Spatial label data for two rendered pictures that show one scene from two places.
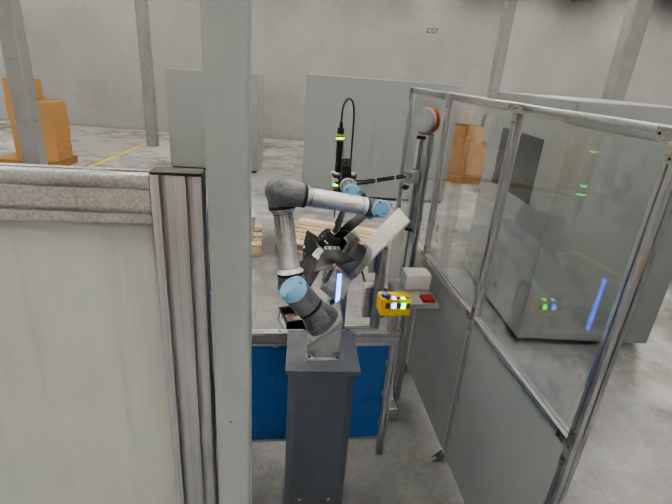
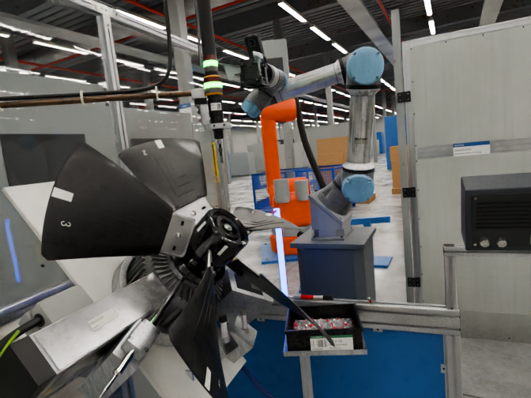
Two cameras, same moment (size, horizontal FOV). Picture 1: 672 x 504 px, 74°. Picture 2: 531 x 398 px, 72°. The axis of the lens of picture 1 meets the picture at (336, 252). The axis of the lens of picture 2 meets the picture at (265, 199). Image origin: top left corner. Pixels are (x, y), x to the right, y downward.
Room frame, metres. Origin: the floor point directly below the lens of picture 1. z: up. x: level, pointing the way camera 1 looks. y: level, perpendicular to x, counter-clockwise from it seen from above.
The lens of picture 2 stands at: (3.11, 0.59, 1.38)
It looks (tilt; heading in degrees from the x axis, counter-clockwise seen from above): 7 degrees down; 211
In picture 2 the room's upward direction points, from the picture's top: 6 degrees counter-clockwise
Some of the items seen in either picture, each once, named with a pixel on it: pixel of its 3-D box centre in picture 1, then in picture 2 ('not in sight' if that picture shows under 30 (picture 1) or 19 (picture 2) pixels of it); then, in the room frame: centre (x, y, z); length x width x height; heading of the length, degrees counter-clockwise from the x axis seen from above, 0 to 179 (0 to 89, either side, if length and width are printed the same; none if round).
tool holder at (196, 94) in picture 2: not in sight; (212, 109); (2.37, 0.02, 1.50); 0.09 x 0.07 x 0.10; 133
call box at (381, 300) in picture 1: (393, 304); not in sight; (2.05, -0.32, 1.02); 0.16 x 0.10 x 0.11; 98
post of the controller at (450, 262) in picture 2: not in sight; (450, 276); (1.93, 0.50, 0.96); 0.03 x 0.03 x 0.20; 8
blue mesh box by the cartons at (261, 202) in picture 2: not in sight; (282, 191); (-4.15, -3.31, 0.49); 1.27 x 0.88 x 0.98; 3
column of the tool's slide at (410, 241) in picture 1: (407, 265); not in sight; (2.86, -0.50, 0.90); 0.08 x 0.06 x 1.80; 43
